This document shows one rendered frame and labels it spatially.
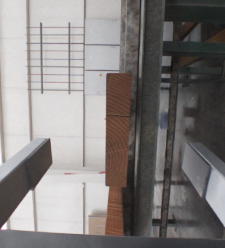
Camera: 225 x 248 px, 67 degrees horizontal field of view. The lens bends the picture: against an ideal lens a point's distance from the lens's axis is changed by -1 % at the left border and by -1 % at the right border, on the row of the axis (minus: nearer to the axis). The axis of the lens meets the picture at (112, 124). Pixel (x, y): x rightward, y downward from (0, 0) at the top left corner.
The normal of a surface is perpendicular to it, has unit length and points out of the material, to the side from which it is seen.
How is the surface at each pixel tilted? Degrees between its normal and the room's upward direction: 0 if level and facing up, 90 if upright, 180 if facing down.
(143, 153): 90
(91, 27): 90
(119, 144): 90
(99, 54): 90
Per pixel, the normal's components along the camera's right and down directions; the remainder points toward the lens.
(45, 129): -0.08, 0.13
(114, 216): 0.03, -0.99
